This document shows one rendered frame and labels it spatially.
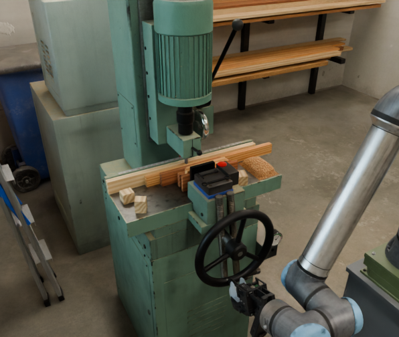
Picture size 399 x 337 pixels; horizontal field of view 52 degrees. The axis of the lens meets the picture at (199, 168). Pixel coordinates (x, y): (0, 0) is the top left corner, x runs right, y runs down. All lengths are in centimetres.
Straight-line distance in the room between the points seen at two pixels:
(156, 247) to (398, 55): 395
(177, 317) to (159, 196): 52
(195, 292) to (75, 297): 89
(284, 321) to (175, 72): 75
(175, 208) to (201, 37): 53
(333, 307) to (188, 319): 75
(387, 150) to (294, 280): 42
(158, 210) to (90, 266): 123
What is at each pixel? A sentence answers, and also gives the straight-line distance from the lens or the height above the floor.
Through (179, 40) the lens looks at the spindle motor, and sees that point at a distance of 122.
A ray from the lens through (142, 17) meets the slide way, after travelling 141.
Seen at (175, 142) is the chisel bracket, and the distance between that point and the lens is 141.
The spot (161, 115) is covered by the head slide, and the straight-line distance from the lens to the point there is 144.
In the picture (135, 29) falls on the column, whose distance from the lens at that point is 143.
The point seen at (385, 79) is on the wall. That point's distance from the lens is 501.
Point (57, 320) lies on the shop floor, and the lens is 227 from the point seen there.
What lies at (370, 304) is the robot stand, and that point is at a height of 46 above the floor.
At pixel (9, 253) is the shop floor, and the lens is 274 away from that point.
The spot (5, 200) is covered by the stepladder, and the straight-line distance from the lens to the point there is 194.
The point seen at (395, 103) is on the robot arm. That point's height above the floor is 133.
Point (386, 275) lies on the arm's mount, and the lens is 163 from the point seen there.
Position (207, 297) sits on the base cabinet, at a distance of 168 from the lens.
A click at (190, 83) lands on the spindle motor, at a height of 128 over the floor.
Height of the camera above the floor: 168
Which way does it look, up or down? 31 degrees down
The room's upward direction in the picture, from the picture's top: straight up
